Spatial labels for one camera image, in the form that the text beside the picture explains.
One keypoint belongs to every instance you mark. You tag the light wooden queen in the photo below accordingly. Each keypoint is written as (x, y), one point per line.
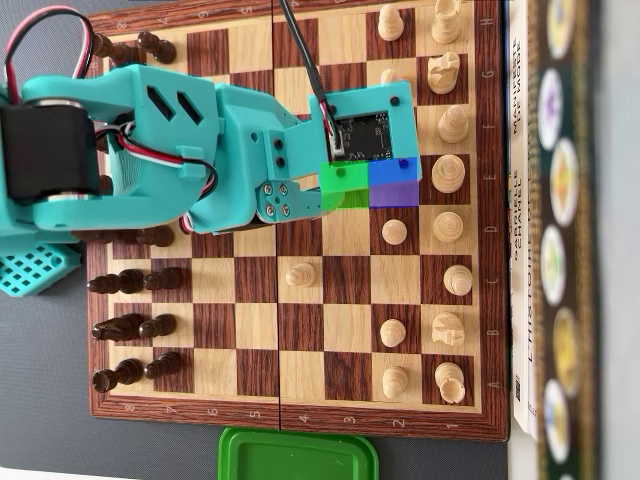
(446, 226)

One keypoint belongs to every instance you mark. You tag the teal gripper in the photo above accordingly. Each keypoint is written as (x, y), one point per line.
(235, 170)

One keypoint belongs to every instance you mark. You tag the light wooden pawn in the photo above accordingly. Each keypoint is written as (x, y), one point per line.
(394, 381)
(390, 25)
(392, 332)
(301, 275)
(392, 76)
(394, 232)

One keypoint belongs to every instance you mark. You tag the dark wooden knight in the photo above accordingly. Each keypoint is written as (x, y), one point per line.
(120, 327)

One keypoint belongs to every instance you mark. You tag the dark wooden pawn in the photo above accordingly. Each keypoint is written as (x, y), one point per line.
(163, 279)
(160, 49)
(158, 326)
(157, 237)
(162, 365)

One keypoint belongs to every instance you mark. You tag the light wooden rook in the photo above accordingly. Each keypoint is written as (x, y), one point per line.
(445, 25)
(449, 381)

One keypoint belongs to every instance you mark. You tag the dark wooden bishop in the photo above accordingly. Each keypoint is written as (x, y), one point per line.
(122, 282)

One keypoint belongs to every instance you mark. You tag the white histoire book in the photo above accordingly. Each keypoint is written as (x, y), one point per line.
(531, 400)

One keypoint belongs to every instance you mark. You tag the dark wooden queen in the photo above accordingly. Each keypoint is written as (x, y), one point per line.
(110, 239)

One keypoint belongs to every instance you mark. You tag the light wooden bishop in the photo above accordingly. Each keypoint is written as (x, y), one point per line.
(457, 279)
(452, 125)

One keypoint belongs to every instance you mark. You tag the white Gabrielle Chanel book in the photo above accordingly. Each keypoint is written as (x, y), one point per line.
(515, 310)

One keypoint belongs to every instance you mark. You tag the green plastic container lid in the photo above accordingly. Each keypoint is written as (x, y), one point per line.
(300, 455)

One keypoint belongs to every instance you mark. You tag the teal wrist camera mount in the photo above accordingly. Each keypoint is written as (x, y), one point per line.
(402, 135)

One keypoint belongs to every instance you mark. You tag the dark book with oval pictures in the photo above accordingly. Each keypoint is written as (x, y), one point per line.
(582, 300)

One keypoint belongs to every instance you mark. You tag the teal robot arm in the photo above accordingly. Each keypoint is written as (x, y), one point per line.
(75, 87)

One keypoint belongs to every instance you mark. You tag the wooden folding chessboard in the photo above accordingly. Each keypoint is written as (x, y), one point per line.
(255, 280)

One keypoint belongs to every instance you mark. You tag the dark wooden rook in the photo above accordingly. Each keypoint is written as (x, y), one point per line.
(120, 52)
(122, 372)

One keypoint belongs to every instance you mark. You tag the light wooden knight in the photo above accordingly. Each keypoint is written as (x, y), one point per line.
(442, 75)
(446, 327)

